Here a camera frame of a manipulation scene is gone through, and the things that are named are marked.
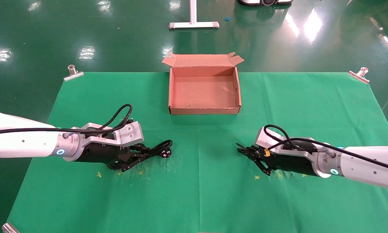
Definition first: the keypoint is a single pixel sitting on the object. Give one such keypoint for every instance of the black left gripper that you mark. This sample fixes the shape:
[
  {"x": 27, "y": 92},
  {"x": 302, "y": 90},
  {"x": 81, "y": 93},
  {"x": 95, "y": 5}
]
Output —
[{"x": 100, "y": 153}]

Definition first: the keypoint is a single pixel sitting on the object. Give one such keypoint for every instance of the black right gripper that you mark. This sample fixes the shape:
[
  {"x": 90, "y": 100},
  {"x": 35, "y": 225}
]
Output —
[{"x": 291, "y": 163}]

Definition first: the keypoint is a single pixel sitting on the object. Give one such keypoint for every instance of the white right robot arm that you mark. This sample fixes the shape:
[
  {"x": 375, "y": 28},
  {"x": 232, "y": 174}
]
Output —
[{"x": 368, "y": 168}]

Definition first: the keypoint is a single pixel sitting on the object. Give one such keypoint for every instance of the black white robot base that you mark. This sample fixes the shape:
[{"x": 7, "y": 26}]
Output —
[{"x": 265, "y": 2}]

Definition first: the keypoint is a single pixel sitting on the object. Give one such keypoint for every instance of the open brown cardboard box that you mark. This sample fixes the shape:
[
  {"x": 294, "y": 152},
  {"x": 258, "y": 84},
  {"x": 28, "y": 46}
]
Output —
[{"x": 203, "y": 94}]

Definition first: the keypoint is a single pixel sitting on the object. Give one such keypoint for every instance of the green table cloth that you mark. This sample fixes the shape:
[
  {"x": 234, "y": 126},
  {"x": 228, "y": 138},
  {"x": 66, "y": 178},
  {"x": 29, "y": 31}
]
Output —
[{"x": 197, "y": 200}]

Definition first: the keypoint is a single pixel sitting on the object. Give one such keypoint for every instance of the silver cloth clamp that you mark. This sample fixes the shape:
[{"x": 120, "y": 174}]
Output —
[
  {"x": 9, "y": 228},
  {"x": 359, "y": 77},
  {"x": 73, "y": 75}
]

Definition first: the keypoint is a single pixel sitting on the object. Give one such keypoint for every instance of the white T-shaped floor stand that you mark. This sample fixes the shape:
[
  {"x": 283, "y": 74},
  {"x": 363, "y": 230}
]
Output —
[{"x": 194, "y": 24}]

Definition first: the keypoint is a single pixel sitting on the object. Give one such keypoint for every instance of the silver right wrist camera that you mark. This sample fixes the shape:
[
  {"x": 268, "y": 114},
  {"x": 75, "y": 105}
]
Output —
[{"x": 262, "y": 139}]

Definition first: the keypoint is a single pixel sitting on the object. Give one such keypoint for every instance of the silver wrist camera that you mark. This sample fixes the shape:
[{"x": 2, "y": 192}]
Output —
[
  {"x": 132, "y": 134},
  {"x": 262, "y": 139}
]

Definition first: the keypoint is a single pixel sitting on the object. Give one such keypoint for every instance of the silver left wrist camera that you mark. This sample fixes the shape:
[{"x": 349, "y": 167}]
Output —
[{"x": 132, "y": 134}]

